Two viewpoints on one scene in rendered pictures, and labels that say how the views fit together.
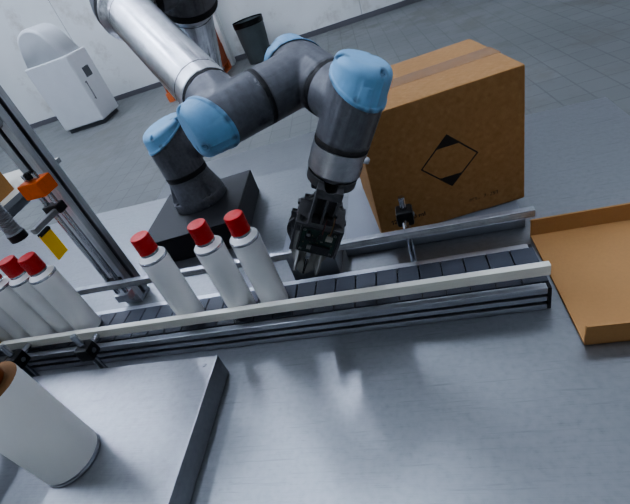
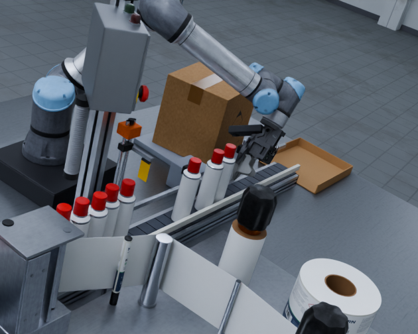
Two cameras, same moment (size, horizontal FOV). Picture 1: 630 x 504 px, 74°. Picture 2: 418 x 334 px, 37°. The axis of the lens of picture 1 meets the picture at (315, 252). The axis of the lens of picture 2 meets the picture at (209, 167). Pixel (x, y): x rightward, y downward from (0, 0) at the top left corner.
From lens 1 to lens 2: 1.83 m
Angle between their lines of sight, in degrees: 65
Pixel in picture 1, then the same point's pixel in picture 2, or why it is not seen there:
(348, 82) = (300, 90)
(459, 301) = (280, 185)
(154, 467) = (267, 270)
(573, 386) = (325, 205)
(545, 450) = (338, 222)
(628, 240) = (289, 159)
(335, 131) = (291, 107)
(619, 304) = (310, 180)
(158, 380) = (213, 248)
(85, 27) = not seen: outside the picture
